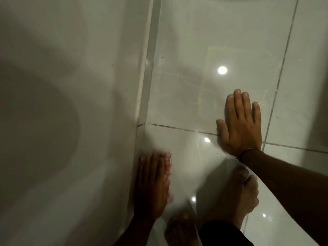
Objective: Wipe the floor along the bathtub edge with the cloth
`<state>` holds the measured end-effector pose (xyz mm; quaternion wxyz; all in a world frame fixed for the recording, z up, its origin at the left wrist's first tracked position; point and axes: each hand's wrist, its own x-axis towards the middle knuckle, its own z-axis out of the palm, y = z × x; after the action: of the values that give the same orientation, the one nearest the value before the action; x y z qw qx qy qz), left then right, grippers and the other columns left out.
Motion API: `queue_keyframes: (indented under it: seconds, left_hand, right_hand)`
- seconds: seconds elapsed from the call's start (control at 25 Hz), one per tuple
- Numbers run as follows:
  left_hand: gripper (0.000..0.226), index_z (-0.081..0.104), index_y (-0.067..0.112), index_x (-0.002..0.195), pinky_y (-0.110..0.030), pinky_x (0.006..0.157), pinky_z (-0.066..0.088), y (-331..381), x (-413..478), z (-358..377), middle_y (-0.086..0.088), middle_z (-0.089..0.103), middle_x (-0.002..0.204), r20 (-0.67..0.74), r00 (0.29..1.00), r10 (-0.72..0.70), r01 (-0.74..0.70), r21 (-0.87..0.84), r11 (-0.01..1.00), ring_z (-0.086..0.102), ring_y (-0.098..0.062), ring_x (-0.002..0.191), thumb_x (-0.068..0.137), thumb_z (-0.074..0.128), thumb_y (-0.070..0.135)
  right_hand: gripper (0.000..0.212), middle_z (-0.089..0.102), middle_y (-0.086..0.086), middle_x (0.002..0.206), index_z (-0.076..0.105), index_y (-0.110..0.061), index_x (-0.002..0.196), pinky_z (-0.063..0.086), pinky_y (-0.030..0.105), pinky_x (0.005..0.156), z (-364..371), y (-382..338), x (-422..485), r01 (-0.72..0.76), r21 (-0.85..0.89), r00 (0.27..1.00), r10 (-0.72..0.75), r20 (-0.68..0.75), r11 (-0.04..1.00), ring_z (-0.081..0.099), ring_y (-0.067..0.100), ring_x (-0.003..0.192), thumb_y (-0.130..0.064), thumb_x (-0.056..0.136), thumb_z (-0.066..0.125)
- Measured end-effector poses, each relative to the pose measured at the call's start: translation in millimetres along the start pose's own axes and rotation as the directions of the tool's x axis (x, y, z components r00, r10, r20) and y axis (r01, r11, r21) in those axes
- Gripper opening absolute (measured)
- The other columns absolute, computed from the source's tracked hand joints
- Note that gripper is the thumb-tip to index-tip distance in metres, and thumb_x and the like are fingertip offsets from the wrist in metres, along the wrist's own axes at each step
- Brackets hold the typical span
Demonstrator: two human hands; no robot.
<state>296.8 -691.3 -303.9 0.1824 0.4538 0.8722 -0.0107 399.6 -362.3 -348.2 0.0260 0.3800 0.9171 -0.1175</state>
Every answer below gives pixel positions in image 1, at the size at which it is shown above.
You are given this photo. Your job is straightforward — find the person's left hand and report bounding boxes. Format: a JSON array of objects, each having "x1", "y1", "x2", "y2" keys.
[{"x1": 133, "y1": 152, "x2": 172, "y2": 223}]

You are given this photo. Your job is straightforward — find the person's right hand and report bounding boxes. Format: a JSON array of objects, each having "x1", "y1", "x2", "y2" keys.
[{"x1": 216, "y1": 89, "x2": 262, "y2": 158}]

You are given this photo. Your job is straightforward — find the red white checkered cloth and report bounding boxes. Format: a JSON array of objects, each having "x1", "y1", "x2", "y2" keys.
[{"x1": 139, "y1": 152, "x2": 175, "y2": 203}]

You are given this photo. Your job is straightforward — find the person's right forearm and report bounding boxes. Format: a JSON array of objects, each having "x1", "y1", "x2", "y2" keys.
[{"x1": 240, "y1": 149, "x2": 328, "y2": 246}]

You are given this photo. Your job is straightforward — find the person's left forearm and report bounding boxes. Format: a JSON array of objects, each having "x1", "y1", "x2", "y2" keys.
[{"x1": 112, "y1": 217, "x2": 157, "y2": 246}]

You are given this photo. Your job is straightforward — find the person's left foot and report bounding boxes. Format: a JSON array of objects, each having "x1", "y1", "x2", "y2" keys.
[{"x1": 164, "y1": 211, "x2": 200, "y2": 246}]

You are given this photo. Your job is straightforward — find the person's foot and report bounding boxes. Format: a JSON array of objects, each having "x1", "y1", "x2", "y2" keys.
[
  {"x1": 164, "y1": 211, "x2": 200, "y2": 246},
  {"x1": 202, "y1": 166, "x2": 259, "y2": 228}
]

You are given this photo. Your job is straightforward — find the person's right foot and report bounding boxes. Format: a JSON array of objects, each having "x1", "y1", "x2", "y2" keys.
[{"x1": 202, "y1": 166, "x2": 259, "y2": 228}]

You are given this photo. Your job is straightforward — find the black trousers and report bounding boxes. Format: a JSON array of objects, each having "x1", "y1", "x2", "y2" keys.
[{"x1": 199, "y1": 219, "x2": 255, "y2": 246}]

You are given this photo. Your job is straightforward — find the dark wrist bracelet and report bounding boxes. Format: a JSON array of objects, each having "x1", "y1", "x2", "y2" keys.
[{"x1": 235, "y1": 148, "x2": 260, "y2": 163}]

